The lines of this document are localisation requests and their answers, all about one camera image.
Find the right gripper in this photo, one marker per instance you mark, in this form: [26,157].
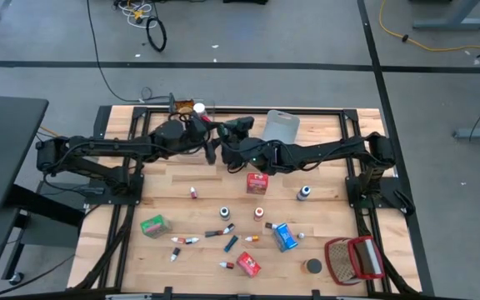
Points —
[240,143]

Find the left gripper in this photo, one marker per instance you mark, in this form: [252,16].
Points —
[196,130]

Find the red lid spice tin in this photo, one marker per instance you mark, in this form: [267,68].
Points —
[206,119]

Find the white lid glass jar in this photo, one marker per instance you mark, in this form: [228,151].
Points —
[199,109]

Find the small red dropper bottle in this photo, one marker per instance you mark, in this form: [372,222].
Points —
[193,193]

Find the black food colour bottle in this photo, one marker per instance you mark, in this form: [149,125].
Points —
[224,213]

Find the blue food colour bottle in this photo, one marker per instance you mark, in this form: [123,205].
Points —
[303,193]

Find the yellow dropper bottle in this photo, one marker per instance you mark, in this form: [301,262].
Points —
[252,238]

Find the blue Rice Krispies box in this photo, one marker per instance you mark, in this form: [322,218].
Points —
[286,237]

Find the Froot Loops cereal box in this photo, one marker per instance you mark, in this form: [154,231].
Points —
[248,264]

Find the orange spice jar black lid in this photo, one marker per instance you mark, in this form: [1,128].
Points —
[313,266]

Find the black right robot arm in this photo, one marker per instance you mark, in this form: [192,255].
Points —
[327,150]

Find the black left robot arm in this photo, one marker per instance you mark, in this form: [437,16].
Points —
[111,146]

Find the clear plastic bin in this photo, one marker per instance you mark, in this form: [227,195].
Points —
[211,109]

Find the white plastic bin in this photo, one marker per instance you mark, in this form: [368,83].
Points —
[281,125]

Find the small red cereal box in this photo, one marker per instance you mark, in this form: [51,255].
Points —
[257,183]

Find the black dropper bottle white cap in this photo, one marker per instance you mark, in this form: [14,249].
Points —
[175,254]
[228,228]

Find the black icing tube red cap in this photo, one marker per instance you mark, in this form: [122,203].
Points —
[213,233]

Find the green cereal box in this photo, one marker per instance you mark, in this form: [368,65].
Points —
[156,226]

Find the orange dropper bottle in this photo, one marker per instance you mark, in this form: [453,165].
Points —
[178,240]

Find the blue icing tube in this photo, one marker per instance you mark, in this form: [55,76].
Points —
[231,243]

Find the small grey capped bottle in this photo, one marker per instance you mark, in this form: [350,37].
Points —
[301,235]

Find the red dropper bottle white cap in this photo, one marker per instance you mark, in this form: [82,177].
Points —
[226,265]

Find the red mesh basket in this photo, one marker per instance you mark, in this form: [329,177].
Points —
[354,260]

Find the black desk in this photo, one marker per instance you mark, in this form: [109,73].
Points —
[6,146]

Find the caster wheel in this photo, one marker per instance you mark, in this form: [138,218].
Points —
[16,278]

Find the grey table leg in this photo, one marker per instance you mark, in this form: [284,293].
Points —
[479,133]
[452,24]

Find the black aluminium table frame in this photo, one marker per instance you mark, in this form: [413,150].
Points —
[315,111]

